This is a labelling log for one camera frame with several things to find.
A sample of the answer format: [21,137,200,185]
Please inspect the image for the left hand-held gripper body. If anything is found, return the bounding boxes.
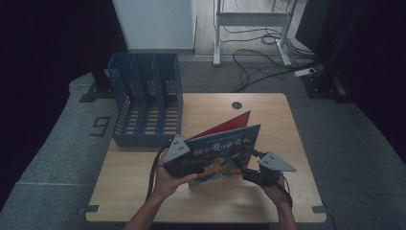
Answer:
[163,133,206,179]

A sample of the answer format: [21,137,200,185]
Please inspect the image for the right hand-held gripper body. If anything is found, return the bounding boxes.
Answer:
[241,151,297,188]

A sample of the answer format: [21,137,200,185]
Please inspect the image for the blue picture book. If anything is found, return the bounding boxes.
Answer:
[185,110,262,189]

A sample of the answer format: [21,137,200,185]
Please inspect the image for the blue file rack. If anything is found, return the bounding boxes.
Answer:
[107,52,184,149]

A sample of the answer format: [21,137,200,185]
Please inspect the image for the person's right hand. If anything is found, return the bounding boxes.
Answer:
[261,173,293,209]

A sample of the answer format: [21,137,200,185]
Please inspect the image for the person's left hand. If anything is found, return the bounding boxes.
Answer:
[152,149,199,200]

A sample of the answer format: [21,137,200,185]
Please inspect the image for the black stand base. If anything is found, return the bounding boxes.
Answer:
[301,0,356,104]
[79,61,115,104]

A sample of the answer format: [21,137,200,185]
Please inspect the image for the white power strip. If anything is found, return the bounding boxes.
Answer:
[293,67,317,79]

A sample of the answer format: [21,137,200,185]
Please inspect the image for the white panel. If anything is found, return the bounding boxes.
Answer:
[111,0,198,55]

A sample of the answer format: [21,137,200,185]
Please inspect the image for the dark curtain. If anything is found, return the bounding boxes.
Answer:
[295,0,406,167]
[0,0,129,205]

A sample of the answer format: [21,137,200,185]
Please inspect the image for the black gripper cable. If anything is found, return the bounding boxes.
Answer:
[146,146,169,201]
[279,172,294,209]

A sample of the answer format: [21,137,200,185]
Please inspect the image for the black floor cables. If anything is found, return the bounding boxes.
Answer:
[221,0,319,94]

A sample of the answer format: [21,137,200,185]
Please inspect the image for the white metal desk frame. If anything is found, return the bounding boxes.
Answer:
[213,0,294,67]

